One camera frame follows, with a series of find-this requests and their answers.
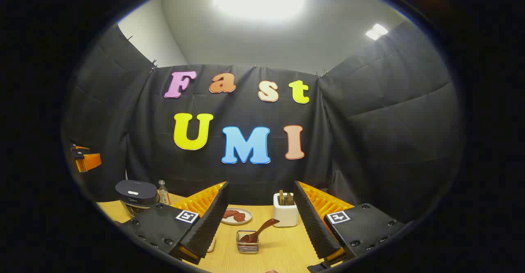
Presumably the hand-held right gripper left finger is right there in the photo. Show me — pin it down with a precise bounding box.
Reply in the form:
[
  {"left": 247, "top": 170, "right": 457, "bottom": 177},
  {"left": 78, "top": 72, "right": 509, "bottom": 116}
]
[{"left": 119, "top": 181, "right": 230, "bottom": 265}]

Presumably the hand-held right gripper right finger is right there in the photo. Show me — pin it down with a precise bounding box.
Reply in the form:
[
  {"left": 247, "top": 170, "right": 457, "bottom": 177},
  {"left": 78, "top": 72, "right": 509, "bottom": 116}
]
[{"left": 293, "top": 180, "right": 406, "bottom": 262}]

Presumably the brown wooden spoon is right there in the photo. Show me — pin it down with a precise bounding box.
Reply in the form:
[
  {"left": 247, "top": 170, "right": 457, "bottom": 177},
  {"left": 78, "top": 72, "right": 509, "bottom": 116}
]
[{"left": 239, "top": 218, "right": 280, "bottom": 243}]

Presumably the dark grey rice cooker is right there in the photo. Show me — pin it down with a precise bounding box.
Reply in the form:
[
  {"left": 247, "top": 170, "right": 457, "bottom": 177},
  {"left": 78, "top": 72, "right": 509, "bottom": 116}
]
[{"left": 115, "top": 180, "right": 160, "bottom": 218}]

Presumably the white toaster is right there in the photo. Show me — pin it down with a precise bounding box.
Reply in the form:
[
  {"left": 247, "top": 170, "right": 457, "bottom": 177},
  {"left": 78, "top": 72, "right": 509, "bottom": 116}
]
[{"left": 273, "top": 192, "right": 299, "bottom": 227}]

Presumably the white round plate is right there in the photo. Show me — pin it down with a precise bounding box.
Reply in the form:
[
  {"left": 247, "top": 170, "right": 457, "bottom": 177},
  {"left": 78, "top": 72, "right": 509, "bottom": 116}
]
[{"left": 221, "top": 208, "right": 253, "bottom": 225}]

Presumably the small glass bottle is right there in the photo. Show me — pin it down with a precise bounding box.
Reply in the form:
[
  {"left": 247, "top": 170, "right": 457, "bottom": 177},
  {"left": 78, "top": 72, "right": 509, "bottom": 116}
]
[{"left": 158, "top": 180, "right": 171, "bottom": 206}]

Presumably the black backdrop cloth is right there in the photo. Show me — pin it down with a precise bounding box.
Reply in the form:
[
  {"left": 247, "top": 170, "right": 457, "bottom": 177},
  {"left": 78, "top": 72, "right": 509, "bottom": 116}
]
[{"left": 62, "top": 21, "right": 466, "bottom": 224}]

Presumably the small ceiling light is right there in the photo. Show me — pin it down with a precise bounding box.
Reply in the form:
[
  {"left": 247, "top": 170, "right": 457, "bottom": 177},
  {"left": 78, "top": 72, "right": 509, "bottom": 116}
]
[{"left": 365, "top": 23, "right": 389, "bottom": 41}]

